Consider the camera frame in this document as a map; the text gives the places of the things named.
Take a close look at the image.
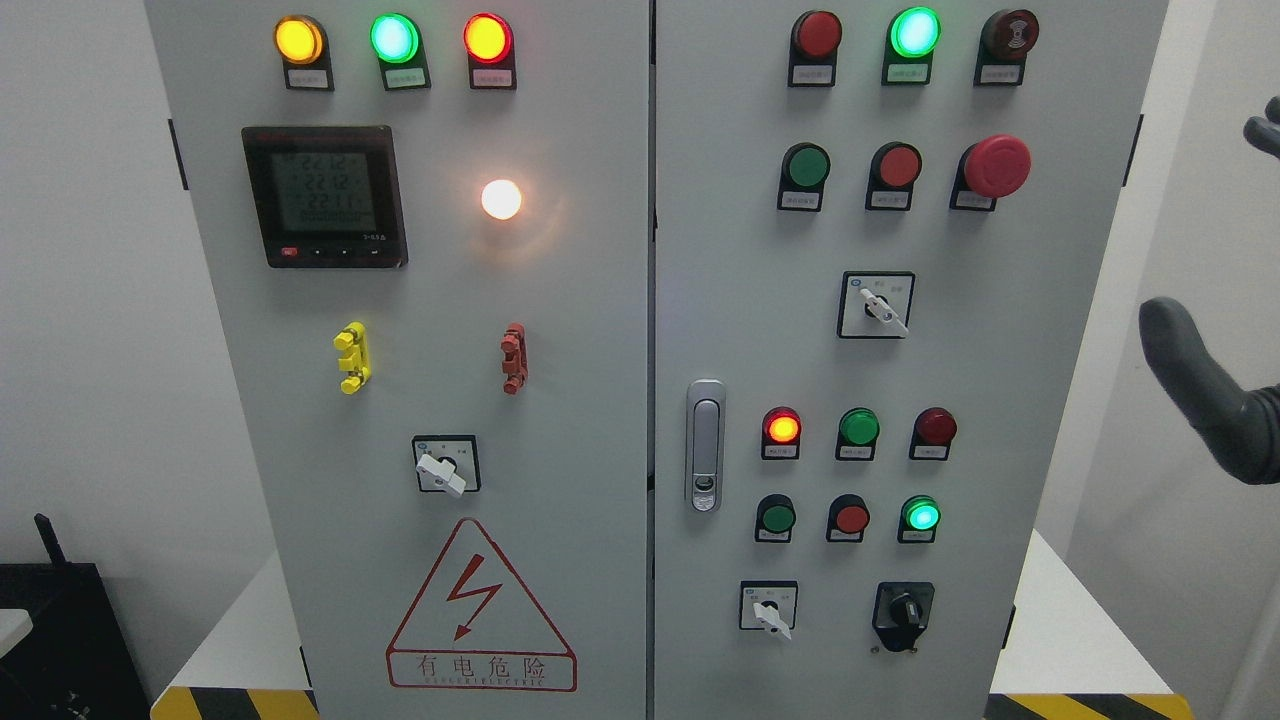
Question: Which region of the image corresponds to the gray robotic hand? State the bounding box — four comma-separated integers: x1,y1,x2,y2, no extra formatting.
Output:
1139,297,1279,486

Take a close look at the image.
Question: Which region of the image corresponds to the middle dark red indicator light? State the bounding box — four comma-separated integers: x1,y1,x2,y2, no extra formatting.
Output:
909,407,957,461

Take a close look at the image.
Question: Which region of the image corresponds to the lower green lit button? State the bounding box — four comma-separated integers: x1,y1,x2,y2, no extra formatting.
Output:
897,495,941,544

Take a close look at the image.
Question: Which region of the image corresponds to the red emergency stop button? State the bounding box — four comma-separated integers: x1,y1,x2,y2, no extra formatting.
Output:
948,135,1032,213

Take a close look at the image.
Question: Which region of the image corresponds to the middle green indicator light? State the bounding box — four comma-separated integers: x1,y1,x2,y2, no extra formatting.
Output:
835,407,881,462

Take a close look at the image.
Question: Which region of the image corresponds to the green indicator light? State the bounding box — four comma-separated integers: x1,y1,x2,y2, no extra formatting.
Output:
835,407,881,462
370,12,431,91

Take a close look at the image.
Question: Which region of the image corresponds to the lower red push button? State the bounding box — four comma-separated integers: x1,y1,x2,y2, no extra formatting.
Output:
826,495,870,543

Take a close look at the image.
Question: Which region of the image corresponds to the red push button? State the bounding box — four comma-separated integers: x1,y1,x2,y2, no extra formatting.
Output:
865,142,923,211
826,495,870,543

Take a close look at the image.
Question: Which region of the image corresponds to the right cabinet door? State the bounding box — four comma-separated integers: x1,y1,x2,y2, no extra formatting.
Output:
653,1,1167,719

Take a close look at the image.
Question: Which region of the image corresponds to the cabinet door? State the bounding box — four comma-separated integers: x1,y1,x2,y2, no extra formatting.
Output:
145,1,650,719
653,1,1167,719

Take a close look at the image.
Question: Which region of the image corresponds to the upper red push button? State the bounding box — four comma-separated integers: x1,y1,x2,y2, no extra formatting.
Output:
865,142,923,211

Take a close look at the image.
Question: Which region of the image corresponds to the dark red buzzer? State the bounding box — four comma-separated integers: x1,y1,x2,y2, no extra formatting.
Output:
973,9,1041,87

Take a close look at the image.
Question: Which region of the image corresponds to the middle red lit indicator light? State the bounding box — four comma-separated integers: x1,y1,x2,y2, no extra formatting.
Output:
760,406,803,460

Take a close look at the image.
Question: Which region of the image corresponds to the lower green push button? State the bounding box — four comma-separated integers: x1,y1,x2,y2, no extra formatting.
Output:
754,493,797,543

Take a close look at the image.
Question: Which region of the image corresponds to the green push button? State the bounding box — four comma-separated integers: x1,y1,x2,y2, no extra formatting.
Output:
754,493,797,543
777,142,831,211

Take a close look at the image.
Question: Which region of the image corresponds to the upper green push button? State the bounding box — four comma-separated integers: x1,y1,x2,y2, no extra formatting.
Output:
777,142,831,211

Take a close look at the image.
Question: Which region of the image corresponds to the top right green lit light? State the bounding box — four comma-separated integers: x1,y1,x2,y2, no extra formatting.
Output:
881,6,942,86

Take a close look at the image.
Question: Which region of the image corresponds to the top right dark red light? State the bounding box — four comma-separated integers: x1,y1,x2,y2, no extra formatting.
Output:
787,10,844,88

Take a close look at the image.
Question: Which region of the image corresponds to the red terminal connector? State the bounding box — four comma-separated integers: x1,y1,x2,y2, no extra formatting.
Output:
500,322,529,395

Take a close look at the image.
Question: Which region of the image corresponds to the white glowing indicator light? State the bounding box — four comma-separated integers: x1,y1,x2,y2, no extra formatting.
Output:
480,178,524,222

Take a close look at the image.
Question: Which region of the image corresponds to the red electric hazard warning sticker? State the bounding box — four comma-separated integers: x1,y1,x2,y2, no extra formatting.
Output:
385,518,579,693

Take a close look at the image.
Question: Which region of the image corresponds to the left cabinet door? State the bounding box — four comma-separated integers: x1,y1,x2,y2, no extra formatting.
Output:
145,1,650,719

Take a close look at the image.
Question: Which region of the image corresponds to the top left red indicator light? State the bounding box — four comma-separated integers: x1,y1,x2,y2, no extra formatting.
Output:
463,12,517,91

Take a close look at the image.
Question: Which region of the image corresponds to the yellow terminal connector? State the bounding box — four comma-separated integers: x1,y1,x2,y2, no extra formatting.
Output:
332,322,372,395

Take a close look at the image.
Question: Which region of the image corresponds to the top left green indicator light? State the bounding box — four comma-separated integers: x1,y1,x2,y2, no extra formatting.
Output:
370,12,431,91

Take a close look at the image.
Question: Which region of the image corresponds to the black digital power meter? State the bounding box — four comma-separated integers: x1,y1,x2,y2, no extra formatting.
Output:
241,126,410,269

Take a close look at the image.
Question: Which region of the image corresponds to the yellow indicator light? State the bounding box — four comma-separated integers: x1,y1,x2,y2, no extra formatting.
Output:
273,14,334,92

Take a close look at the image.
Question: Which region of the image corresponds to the black box with antenna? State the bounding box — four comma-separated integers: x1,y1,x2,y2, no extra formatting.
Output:
1,514,150,719

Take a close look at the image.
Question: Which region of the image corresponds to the black rotary selector switch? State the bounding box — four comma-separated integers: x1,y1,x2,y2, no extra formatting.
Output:
872,582,934,653

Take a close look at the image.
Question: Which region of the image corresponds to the silver cabinet door handle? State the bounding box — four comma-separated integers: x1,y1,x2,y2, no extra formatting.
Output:
685,378,727,512

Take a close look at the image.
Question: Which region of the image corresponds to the left door gray rotary switch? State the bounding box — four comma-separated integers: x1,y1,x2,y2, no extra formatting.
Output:
411,434,483,498

